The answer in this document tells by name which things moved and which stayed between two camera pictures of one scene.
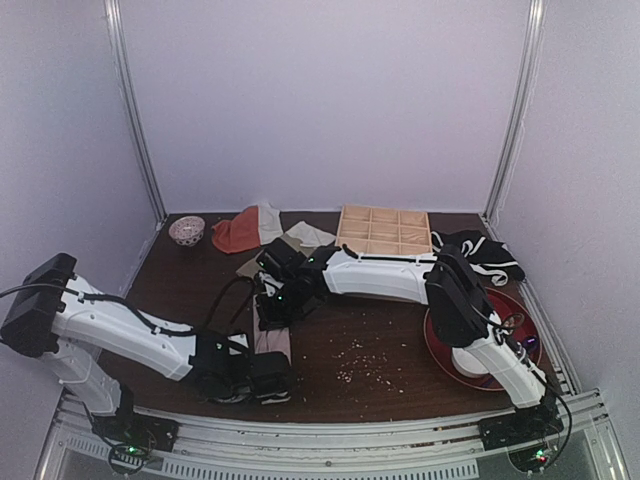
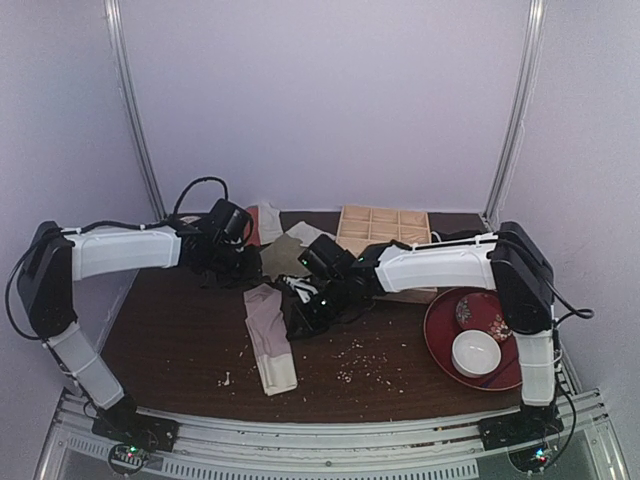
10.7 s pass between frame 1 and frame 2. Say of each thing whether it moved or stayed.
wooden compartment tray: stayed
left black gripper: moved
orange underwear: stayed
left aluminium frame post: stayed
